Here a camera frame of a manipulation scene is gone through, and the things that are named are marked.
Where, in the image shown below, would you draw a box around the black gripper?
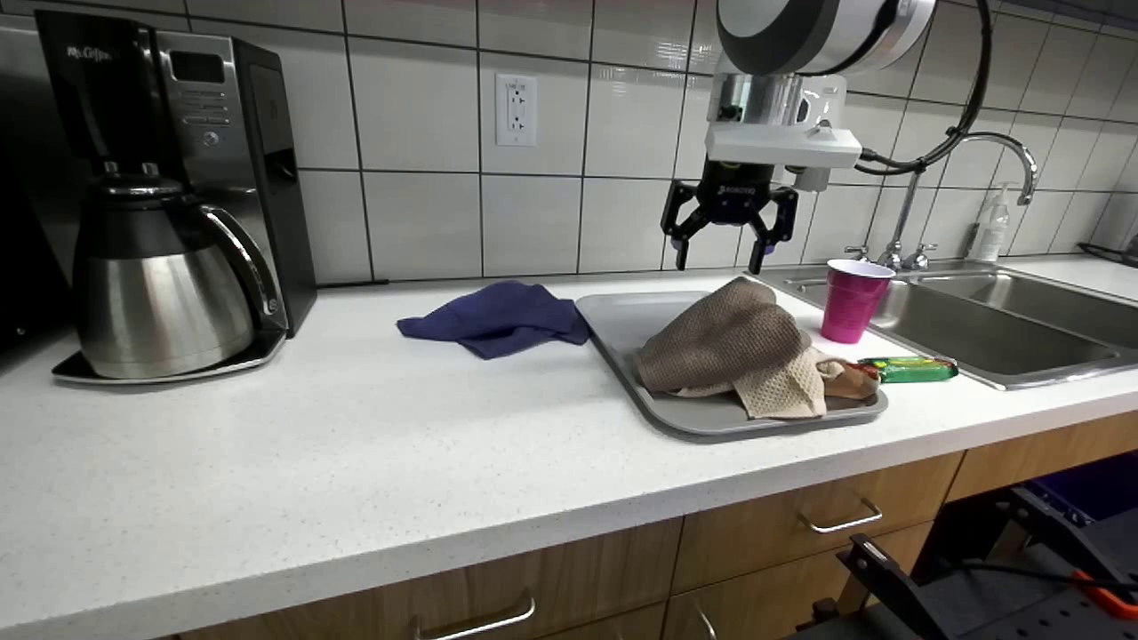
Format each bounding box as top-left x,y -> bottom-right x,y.
659,158 -> 804,278

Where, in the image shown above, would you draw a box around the brown towel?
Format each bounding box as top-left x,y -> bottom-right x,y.
627,275 -> 817,402

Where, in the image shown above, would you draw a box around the blue towel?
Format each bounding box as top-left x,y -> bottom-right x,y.
395,278 -> 593,363

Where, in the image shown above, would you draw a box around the grey plastic tray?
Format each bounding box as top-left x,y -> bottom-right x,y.
570,288 -> 893,444

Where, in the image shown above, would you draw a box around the magenta plastic cup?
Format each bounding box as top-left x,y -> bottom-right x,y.
817,255 -> 905,347

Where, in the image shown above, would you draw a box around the beige towel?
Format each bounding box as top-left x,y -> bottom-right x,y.
674,340 -> 831,425

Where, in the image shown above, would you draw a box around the small brown cloth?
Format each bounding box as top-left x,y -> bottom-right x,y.
816,354 -> 886,409

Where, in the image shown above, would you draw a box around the green snack packet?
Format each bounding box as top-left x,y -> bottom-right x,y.
857,347 -> 963,386

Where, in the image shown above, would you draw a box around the clear soap bottle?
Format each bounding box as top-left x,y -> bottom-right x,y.
963,184 -> 1019,267

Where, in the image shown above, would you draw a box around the chrome faucet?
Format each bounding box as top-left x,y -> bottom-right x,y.
877,127 -> 1046,275

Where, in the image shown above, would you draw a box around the stainless steel sink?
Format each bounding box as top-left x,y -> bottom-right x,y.
757,261 -> 1138,396

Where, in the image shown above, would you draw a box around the black lever clamp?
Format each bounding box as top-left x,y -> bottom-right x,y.
831,528 -> 955,640

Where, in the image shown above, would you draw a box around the wooden base cabinet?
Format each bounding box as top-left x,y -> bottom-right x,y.
163,409 -> 1138,640

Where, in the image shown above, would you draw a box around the black coffee maker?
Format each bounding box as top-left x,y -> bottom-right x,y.
29,7 -> 320,390

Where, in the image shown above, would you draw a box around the stainless steel carafe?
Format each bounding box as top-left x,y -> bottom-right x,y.
69,175 -> 293,384

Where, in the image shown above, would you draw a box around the black appliance box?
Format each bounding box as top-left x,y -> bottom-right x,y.
0,137 -> 80,358

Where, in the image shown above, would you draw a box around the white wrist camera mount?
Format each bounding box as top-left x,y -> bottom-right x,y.
702,120 -> 867,195

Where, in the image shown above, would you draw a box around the white wall outlet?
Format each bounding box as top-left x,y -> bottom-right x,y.
492,70 -> 546,152

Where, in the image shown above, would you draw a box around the black cart frame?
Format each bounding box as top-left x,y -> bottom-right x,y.
816,480 -> 1138,640

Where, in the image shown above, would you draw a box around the orange tool handle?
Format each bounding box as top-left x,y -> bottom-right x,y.
1071,571 -> 1138,623

